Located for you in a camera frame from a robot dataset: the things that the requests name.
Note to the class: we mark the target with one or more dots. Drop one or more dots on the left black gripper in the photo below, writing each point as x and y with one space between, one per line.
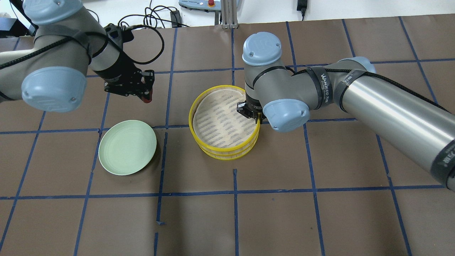
118 73

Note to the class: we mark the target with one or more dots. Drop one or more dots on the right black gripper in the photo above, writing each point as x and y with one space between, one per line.
253 105

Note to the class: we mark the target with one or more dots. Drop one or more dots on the brown bun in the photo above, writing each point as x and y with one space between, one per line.
149 95

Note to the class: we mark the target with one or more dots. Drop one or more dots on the yellow steamer basket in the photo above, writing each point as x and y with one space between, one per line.
218 129

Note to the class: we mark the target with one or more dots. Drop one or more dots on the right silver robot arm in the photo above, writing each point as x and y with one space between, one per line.
418 127

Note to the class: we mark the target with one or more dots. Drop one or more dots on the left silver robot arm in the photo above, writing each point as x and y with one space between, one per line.
68 41

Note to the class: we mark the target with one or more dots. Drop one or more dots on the mint green plate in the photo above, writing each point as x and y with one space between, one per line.
127 147

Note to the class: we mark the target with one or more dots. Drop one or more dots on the teach pendant tablet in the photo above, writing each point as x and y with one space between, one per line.
200 5

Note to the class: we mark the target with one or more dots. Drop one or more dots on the aluminium frame post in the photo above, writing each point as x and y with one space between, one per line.
229 14

